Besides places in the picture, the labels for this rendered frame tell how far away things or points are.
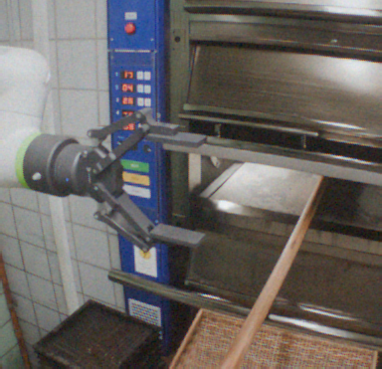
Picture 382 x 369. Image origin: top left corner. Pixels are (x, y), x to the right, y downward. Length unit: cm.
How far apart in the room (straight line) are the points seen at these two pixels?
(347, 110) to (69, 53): 80
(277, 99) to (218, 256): 49
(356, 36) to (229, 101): 35
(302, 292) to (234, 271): 21
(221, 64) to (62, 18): 51
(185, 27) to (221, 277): 70
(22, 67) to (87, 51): 60
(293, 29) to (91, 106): 63
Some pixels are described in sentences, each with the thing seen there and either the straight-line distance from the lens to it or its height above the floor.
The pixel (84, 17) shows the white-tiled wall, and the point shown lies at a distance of 132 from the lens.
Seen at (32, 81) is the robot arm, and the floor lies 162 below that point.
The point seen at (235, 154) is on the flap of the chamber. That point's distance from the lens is 99.
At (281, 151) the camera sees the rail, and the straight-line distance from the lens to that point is 96.
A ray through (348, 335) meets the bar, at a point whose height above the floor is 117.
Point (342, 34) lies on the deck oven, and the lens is 104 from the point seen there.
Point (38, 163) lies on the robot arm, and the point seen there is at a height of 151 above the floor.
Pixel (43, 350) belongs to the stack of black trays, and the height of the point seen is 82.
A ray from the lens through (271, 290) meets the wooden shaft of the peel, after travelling 89.
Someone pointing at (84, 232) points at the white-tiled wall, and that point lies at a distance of 154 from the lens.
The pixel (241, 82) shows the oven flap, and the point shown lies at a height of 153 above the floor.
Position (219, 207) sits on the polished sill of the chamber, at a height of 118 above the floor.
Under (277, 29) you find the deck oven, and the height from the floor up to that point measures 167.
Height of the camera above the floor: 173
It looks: 23 degrees down
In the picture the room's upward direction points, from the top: straight up
